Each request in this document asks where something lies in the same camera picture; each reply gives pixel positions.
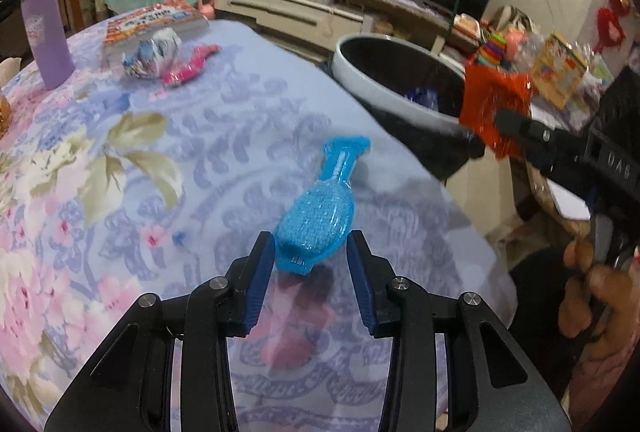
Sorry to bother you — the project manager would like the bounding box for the white paper sheet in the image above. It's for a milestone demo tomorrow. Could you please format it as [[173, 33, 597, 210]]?
[[550, 185, 593, 220]]

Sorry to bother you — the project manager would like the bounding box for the toy cash register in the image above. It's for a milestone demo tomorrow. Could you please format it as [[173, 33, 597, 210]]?
[[452, 12, 481, 40]]

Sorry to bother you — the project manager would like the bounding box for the black trash bin white rim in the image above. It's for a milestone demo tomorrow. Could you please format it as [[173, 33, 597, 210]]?
[[332, 34, 486, 180]]

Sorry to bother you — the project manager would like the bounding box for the floral tablecloth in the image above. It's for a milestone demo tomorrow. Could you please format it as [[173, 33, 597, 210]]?
[[0, 17, 518, 432]]

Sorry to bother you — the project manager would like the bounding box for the pink wrapper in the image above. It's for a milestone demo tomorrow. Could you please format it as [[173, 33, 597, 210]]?
[[162, 45, 222, 88]]

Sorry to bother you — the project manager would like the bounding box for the red wrapper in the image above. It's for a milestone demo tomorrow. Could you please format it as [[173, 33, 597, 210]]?
[[459, 65, 533, 160]]

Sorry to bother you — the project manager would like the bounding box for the person's right forearm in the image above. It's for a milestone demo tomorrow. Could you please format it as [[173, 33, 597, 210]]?
[[567, 337, 640, 418]]

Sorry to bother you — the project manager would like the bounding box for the white television stand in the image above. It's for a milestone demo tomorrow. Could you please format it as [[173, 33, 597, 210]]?
[[214, 0, 481, 63]]

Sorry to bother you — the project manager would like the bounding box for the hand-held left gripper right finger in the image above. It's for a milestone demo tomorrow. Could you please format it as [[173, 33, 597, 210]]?
[[345, 231, 572, 432]]

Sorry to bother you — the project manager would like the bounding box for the purple bottle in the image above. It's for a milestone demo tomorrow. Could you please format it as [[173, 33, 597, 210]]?
[[19, 0, 73, 89]]

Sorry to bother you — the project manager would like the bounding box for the colourful children's book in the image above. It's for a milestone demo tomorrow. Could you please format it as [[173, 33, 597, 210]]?
[[102, 0, 211, 63]]

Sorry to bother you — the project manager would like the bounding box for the person's right hand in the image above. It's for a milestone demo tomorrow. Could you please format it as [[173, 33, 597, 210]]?
[[559, 237, 640, 340]]

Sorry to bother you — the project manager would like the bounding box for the colourful toy box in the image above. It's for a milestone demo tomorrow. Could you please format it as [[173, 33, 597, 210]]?
[[530, 31, 588, 109]]

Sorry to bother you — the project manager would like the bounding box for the stacking ring toy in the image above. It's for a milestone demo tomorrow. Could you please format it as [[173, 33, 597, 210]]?
[[475, 32, 508, 68]]

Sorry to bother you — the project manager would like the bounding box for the blue and white wrapper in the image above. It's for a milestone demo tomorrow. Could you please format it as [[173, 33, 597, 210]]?
[[122, 27, 183, 80]]

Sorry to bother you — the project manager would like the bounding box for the pink cup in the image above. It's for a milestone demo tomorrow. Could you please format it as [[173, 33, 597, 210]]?
[[505, 27, 526, 58]]

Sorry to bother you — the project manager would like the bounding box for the beige bag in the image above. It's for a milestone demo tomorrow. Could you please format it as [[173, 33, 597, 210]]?
[[492, 5, 531, 33]]

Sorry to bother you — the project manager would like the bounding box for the beige soft item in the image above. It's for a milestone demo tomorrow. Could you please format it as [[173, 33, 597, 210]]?
[[0, 57, 23, 86]]

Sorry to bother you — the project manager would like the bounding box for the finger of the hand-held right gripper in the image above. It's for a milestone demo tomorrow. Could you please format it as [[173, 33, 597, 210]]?
[[520, 145, 596, 203], [495, 107, 587, 159]]

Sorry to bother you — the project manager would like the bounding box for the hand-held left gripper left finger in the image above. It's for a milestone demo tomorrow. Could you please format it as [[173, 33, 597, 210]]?
[[44, 231, 277, 432]]

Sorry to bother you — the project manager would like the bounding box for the blue blister package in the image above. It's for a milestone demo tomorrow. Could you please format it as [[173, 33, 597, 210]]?
[[274, 135, 372, 275]]

